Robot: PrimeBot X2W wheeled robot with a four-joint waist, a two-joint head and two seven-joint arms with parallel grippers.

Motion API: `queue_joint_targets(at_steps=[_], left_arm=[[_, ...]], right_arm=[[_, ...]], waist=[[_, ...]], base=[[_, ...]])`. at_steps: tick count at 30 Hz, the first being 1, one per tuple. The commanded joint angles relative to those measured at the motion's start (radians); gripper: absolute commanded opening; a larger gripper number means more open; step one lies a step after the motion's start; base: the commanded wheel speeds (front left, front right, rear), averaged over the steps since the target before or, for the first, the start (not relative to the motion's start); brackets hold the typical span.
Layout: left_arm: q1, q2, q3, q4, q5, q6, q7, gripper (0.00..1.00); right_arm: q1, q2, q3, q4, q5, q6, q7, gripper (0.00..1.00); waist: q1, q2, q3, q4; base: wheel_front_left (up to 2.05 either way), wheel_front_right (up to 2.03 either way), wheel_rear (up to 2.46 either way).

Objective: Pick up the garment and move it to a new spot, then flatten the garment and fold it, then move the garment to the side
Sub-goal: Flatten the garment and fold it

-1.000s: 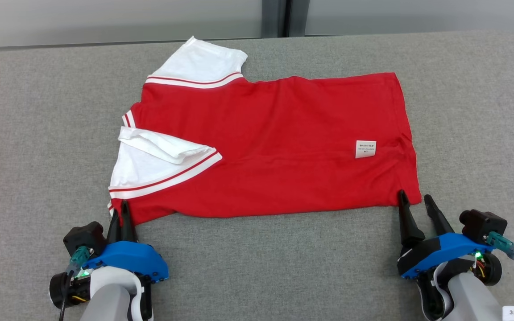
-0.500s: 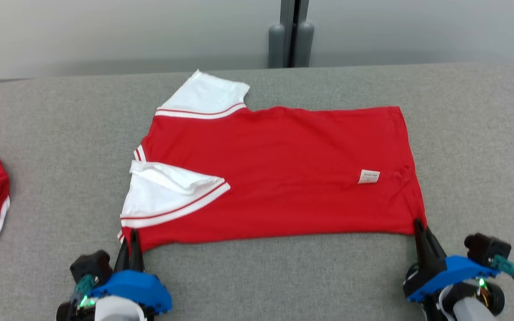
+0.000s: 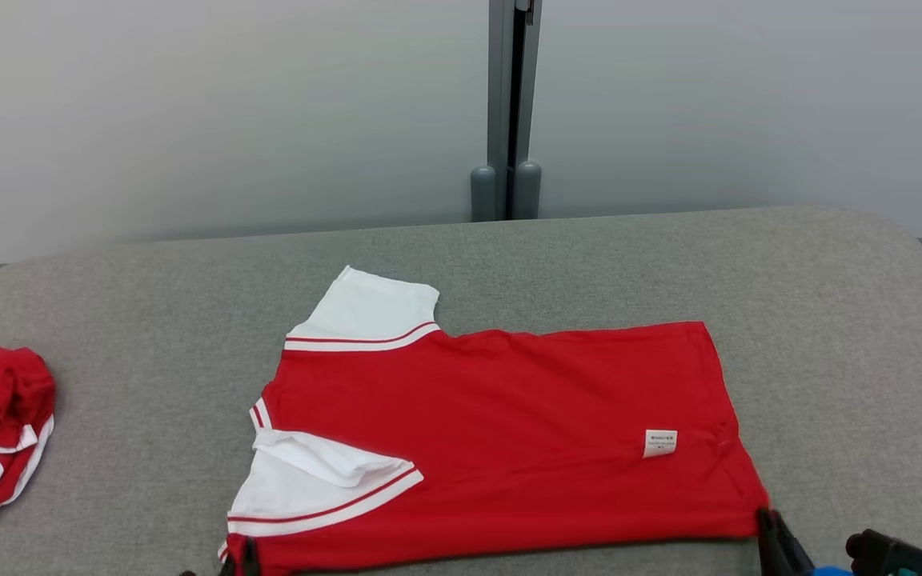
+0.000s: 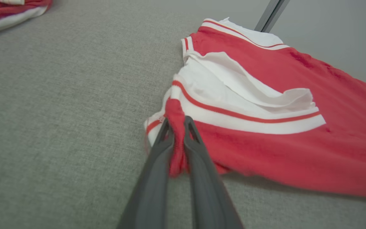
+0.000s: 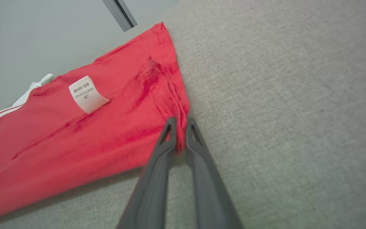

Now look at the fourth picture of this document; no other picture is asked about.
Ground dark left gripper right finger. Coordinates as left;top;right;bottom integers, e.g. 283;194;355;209
183;116;244;229

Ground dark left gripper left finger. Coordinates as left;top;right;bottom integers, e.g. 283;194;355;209
116;118;175;229

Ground red jersey with white trim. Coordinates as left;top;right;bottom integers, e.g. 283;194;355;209
144;17;366;201

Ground red shorts with white stripe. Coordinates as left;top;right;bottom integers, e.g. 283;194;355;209
0;0;53;36

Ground grey vertical door frame post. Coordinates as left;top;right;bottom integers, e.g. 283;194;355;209
254;0;291;33

